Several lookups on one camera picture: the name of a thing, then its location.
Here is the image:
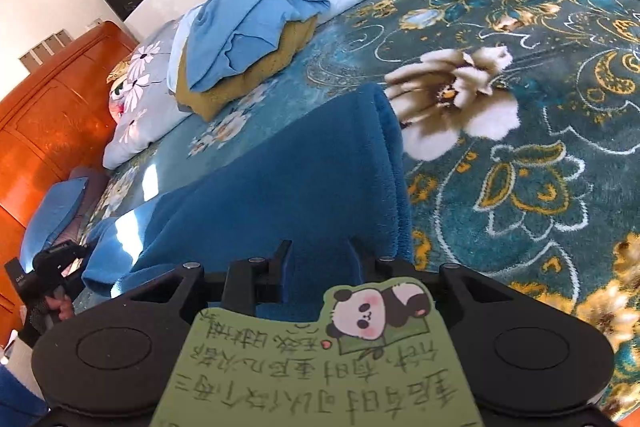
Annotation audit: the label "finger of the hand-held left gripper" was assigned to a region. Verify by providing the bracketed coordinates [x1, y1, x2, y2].
[32, 242, 92, 278]

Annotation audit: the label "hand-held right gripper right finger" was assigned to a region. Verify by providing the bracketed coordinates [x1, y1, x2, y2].
[350, 237, 536, 308]

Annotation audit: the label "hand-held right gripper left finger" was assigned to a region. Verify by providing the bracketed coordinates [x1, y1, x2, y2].
[117, 239, 293, 323]

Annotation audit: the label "dark blue fleece jacket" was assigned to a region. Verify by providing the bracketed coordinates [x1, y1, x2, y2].
[81, 83, 416, 323]

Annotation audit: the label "person's left hand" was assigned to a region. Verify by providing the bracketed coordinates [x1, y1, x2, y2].
[55, 292, 77, 323]

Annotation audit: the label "blue pillow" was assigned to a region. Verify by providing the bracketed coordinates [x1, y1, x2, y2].
[19, 177, 91, 265]

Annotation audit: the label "brown pillow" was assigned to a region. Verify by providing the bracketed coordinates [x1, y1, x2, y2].
[65, 167, 113, 258]

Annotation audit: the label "green panda note card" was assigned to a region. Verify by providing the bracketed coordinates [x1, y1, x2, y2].
[150, 279, 483, 427]

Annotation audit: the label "blue denim cloth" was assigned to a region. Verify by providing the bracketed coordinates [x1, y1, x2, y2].
[0, 364, 48, 427]

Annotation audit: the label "orange wooden headboard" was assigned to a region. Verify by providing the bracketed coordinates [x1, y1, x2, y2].
[0, 21, 141, 323]

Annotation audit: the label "colourful printed pillow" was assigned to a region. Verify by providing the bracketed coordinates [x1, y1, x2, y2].
[106, 57, 133, 122]

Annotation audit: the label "teal floral blanket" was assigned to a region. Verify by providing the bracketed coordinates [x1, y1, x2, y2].
[75, 0, 640, 423]

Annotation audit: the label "mustard yellow garment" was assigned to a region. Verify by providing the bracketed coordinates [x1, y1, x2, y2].
[175, 14, 319, 122]

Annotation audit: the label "pale blue white garment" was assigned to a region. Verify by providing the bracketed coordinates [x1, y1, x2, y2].
[166, 4, 206, 95]

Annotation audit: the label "light blue garment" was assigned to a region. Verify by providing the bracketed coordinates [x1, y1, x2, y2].
[187, 0, 332, 94]

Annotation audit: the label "beige wooden wall boxes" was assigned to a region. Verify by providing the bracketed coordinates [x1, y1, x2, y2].
[19, 28, 76, 70]

